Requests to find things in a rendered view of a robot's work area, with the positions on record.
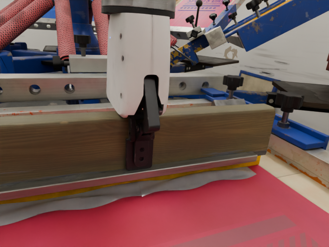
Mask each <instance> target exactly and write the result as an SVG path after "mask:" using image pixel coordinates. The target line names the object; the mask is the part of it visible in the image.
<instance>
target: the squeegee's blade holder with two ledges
mask: <svg viewBox="0 0 329 247"><path fill-rule="evenodd" d="M257 157H258V155H257V154H255V153H254V152H252V151H249V152H242V153H234V154H227V155H220V156H213V157H205V158H198V159H191V160H184V161H176V162H169V163H162V164H155V165H152V167H151V168H147V169H140V170H133V171H128V170H127V169H119V170H111V171H104V172H96V173H87V174H80V175H72V176H65V177H58V178H51V179H43V180H36V181H29V182H22V183H14V184H7V185H0V201H3V200H9V199H16V198H24V197H30V196H37V195H43V194H50V193H56V192H62V191H69V190H75V189H81V188H88V187H94V186H100V185H107V184H113V183H120V182H126V181H132V180H138V179H145V178H151V177H158V176H164V175H170V174H177V173H185V172H191V171H198V170H204V169H210V168H217V167H223V166H229V165H236V164H242V163H249V162H255V161H256V160H257Z"/></svg>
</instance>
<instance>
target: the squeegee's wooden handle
mask: <svg viewBox="0 0 329 247"><path fill-rule="evenodd" d="M275 114H276V113H275V108H274V107H272V106H270V105H267V104H265V103H261V104H242V105H222V106H202V107H183V108H167V109H166V111H165V112H164V113H163V114H162V115H161V116H159V118H160V130H159V131H156V132H155V138H154V140H153V157H152V164H153V165H155V164H162V163H169V162H176V161H184V160H191V159H198V158H205V157H213V156H220V155H227V154H234V153H242V152H249V151H252V152H254V153H255V154H257V155H258V156H260V155H265V154H266V153H267V148H268V144H269V140H270V135H271V131H272V127H273V122H274V118H275ZM128 138H129V125H128V117H127V118H123V117H122V116H120V115H119V114H118V113H117V111H104V112H84V113H65V114H45V115H25V116H5V117H0V185H7V184H14V183H22V182H29V181H36V180H43V179H51V178H58V177H65V176H72V175H80V174H87V173H96V172H104V171H111V170H119V169H125V168H126V167H125V150H126V139H128Z"/></svg>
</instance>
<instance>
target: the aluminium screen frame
mask: <svg viewBox="0 0 329 247"><path fill-rule="evenodd" d="M202 106H213V104H212V101H210V100H208V99H179V100H168V102H167V108H183V107H202ZM104 111H115V109H114V107H113V106H112V104H111V103H94V104H73V105H52V106H30V107H9V108H0V117H5V116H25V115H45V114H65V113H84V112H104ZM267 151H268V152H269V153H271V154H272V155H274V156H276V157H277V158H279V159H281V160H282V161H284V162H286V163H287V164H289V165H290V166H292V167H294V168H295V169H297V170H298V171H300V172H302V173H303V174H305V175H307V176H308V177H310V178H311V179H313V180H315V181H316V182H318V183H319V184H321V185H323V186H324V187H326V188H328V189H329V152H328V151H326V150H324V149H322V148H312V149H306V150H304V149H302V148H300V147H298V146H296V145H294V144H292V143H291V142H289V141H287V140H285V139H283V138H281V137H279V136H277V135H275V134H273V133H271V135H270V140H269V144H268V148H267Z"/></svg>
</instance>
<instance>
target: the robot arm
mask: <svg viewBox="0 0 329 247"><path fill-rule="evenodd" d="M101 7H102V8H101V13H103V14H108V15H110V20H109V30H108V48H107V87H106V93H107V98H108V100H109V101H110V103H111V104H112V106H113V107H114V109H115V110H116V111H117V113H118V114H119V115H120V116H122V117H123V118H127V117H128V125H129V138H128V139H126V150H125V167H126V169H127V170H128V171H133V170H140V169H147V168H151V167H152V157H153V140H154V138H155V132H156V131H159V130H160V118H159V116H161V115H162V114H163V113H164V112H165V111H166V108H167V102H168V92H169V77H170V19H174V18H175V7H176V0H101ZM142 109H143V112H136V110H142ZM140 119H144V120H143V122H142V123H138V124H137V126H136V120H140Z"/></svg>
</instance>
